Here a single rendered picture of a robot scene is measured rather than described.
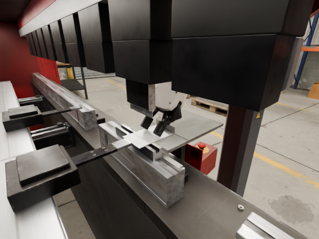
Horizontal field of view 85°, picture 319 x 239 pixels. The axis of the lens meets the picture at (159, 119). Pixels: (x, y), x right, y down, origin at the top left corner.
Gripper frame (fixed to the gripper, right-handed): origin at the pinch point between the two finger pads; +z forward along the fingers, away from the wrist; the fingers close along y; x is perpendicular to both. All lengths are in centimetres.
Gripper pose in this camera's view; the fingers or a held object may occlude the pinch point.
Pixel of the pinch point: (152, 126)
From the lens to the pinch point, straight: 51.7
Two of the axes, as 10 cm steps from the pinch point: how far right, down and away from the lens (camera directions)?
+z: -4.9, 8.7, -0.9
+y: 6.5, 2.9, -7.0
